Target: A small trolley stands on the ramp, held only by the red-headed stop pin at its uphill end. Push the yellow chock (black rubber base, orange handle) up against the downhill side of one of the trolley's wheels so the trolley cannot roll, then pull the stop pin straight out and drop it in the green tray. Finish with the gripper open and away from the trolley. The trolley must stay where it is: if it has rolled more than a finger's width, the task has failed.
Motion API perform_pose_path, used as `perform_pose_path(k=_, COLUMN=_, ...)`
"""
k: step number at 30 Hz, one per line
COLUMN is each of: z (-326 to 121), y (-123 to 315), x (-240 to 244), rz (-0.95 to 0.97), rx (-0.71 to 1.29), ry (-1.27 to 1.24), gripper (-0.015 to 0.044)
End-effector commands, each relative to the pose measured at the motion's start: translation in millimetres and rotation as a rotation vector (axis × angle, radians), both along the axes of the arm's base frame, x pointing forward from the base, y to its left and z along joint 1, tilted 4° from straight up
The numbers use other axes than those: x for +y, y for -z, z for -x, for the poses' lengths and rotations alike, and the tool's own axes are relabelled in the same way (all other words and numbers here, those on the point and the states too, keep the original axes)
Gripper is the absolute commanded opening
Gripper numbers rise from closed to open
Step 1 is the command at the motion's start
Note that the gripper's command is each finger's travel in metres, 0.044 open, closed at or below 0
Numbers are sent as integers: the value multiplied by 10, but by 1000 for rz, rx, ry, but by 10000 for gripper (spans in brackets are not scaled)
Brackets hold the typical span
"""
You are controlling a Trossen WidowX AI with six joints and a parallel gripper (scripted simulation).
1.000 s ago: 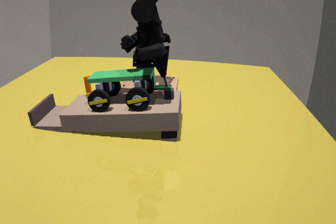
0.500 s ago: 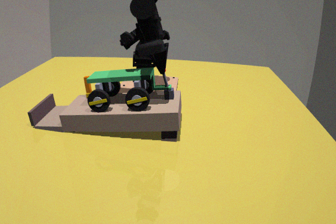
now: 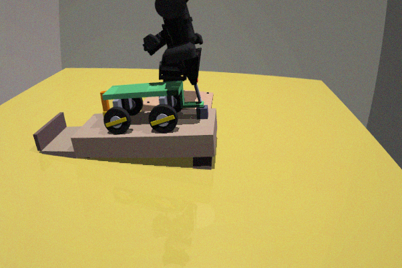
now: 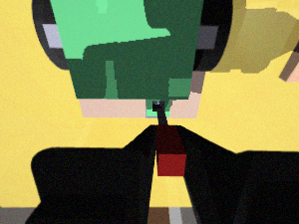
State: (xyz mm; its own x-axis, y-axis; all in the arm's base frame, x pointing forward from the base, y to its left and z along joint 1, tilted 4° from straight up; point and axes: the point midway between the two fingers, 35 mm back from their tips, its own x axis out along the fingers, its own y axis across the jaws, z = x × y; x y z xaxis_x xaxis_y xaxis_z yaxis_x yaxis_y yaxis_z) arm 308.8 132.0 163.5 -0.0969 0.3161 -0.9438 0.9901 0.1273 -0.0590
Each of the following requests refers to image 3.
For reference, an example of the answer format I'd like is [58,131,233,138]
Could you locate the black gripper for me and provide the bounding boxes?
[163,13,203,85]

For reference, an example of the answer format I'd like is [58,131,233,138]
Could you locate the green trolley with black wheels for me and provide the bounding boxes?
[102,80,204,134]

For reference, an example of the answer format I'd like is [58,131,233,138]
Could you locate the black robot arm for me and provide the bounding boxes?
[143,0,189,82]

